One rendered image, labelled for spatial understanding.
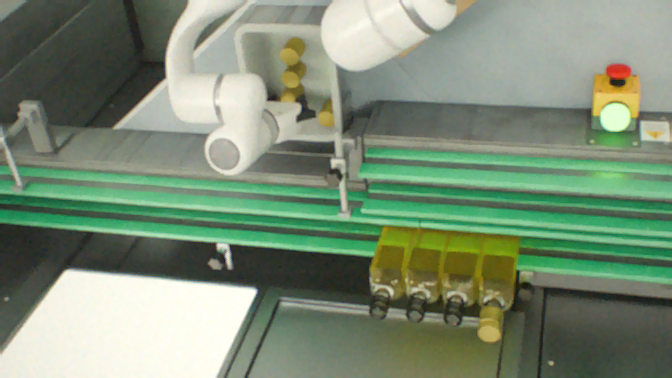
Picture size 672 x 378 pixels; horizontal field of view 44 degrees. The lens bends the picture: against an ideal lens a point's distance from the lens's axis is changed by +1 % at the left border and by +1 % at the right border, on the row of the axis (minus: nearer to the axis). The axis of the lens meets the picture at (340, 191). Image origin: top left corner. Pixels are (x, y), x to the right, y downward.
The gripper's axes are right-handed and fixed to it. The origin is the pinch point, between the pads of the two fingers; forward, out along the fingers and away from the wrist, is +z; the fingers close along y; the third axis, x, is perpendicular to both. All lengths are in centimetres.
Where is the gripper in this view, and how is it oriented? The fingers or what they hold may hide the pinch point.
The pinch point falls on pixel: (286, 104)
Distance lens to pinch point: 150.7
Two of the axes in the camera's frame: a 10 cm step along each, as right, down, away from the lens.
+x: -0.4, -9.3, -3.5
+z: 2.6, -3.5, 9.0
